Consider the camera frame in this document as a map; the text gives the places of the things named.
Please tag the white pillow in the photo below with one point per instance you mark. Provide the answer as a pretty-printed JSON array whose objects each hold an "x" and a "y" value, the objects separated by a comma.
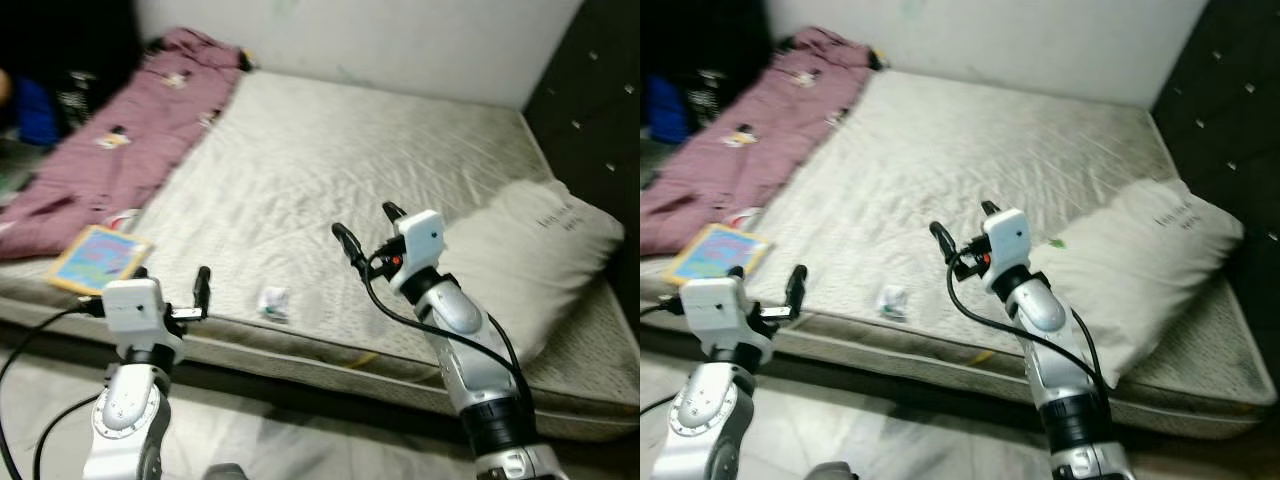
[
  {"x": 1140, "y": 270},
  {"x": 530, "y": 260}
]

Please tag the colourful children's book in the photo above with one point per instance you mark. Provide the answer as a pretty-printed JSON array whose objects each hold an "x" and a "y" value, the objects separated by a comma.
[
  {"x": 95, "y": 258},
  {"x": 715, "y": 255}
]

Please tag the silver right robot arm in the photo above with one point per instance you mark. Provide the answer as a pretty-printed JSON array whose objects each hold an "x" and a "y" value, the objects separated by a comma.
[
  {"x": 1040, "y": 300},
  {"x": 455, "y": 310}
]

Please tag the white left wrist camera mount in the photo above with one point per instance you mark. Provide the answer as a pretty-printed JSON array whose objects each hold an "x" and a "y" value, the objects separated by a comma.
[
  {"x": 132, "y": 310},
  {"x": 712, "y": 305}
]

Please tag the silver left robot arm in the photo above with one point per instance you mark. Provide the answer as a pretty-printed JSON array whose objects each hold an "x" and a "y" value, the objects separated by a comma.
[
  {"x": 125, "y": 415},
  {"x": 700, "y": 410}
]

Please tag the yellow mattress tag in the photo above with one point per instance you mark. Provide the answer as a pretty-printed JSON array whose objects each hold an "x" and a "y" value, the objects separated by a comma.
[
  {"x": 365, "y": 358},
  {"x": 982, "y": 357}
]

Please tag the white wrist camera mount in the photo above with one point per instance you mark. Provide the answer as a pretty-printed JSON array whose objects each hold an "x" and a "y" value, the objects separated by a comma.
[
  {"x": 1008, "y": 240},
  {"x": 420, "y": 245},
  {"x": 712, "y": 305},
  {"x": 132, "y": 310}
]

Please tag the blue bag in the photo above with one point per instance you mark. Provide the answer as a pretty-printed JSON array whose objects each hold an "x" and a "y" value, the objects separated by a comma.
[
  {"x": 35, "y": 110},
  {"x": 665, "y": 110}
]

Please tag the grey left robot leg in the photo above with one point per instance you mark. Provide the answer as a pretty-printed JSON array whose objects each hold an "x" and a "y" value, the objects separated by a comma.
[
  {"x": 826, "y": 472},
  {"x": 225, "y": 472}
]

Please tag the purple cartoon print blanket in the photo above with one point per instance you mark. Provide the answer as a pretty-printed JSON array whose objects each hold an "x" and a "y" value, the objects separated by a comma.
[
  {"x": 780, "y": 110},
  {"x": 150, "y": 110}
]

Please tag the white quilted mattress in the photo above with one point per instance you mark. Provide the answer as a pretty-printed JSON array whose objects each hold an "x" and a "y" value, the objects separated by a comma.
[
  {"x": 970, "y": 170},
  {"x": 330, "y": 170}
]

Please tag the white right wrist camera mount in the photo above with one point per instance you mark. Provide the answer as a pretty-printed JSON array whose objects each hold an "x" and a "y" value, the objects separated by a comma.
[
  {"x": 1008, "y": 240},
  {"x": 420, "y": 245}
]

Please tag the black white striped garment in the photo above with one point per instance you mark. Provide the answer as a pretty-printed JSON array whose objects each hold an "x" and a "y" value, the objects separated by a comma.
[
  {"x": 710, "y": 98},
  {"x": 80, "y": 100}
]

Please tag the black tufted headboard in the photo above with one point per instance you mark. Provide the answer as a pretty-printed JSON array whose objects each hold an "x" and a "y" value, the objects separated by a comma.
[
  {"x": 1230, "y": 100},
  {"x": 600, "y": 100}
]

